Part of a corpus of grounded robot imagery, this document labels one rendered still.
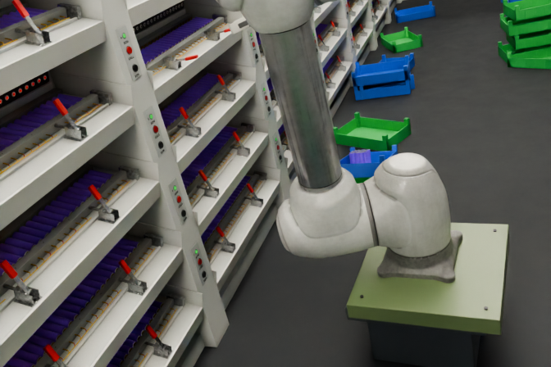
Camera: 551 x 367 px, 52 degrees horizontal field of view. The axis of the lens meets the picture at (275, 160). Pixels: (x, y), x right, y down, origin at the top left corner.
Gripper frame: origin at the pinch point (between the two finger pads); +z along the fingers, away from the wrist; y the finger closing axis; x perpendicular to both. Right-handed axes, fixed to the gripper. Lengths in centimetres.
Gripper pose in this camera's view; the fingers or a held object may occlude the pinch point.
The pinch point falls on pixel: (241, 24)
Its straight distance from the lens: 174.4
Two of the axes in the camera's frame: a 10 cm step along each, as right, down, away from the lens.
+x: -4.4, -8.4, -3.1
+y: 3.1, -4.7, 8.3
